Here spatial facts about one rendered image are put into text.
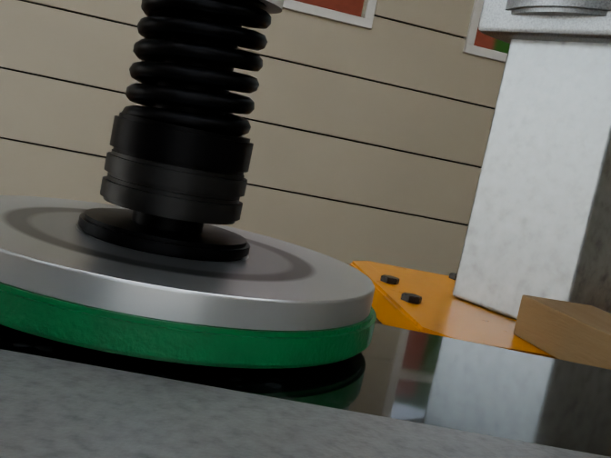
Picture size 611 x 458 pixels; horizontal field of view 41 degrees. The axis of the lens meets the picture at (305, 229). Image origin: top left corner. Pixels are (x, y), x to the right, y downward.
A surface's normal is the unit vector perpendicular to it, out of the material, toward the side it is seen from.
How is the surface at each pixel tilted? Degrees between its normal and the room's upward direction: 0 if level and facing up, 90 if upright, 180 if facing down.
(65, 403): 0
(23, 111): 90
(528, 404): 0
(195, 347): 90
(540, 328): 90
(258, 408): 0
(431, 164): 90
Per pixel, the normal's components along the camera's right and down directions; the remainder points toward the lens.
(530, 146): -0.77, -0.09
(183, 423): 0.20, -0.97
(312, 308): 0.71, 0.22
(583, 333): -0.94, -0.16
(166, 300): 0.21, 0.15
